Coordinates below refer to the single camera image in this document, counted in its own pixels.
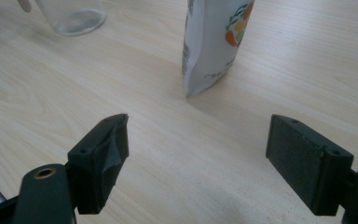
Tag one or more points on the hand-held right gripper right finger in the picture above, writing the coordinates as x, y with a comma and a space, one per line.
304, 161

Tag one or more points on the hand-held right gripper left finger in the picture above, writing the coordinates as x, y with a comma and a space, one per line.
99, 165

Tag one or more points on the clear glass jar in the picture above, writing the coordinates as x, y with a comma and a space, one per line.
74, 18

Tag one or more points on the white stand-up pouch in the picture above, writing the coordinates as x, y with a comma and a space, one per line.
205, 46

